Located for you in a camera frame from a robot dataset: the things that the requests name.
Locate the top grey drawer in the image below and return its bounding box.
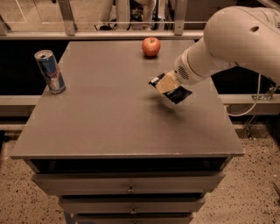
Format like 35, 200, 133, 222
32, 171, 225, 196

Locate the blue silver energy drink can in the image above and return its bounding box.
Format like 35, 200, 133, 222
34, 50, 66, 94

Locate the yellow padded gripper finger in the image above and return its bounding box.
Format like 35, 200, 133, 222
156, 71, 180, 94

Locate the red apple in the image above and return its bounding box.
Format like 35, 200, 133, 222
142, 37, 161, 57

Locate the white cable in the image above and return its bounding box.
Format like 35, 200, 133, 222
225, 73, 263, 118

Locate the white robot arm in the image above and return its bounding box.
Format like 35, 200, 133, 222
156, 6, 280, 94

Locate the grey drawer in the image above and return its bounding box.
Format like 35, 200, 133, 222
59, 197, 205, 214
32, 171, 225, 196
76, 213, 193, 224

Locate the grey metal railing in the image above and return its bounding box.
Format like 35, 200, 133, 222
0, 0, 280, 41

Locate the middle grey drawer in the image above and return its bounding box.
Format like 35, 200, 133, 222
59, 197, 205, 214

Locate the grey drawer cabinet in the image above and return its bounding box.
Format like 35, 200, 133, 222
10, 39, 245, 224

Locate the bottom grey drawer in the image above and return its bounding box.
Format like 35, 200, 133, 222
76, 213, 193, 224

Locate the dark blue rxbar wrapper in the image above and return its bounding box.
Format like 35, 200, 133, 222
149, 73, 193, 104

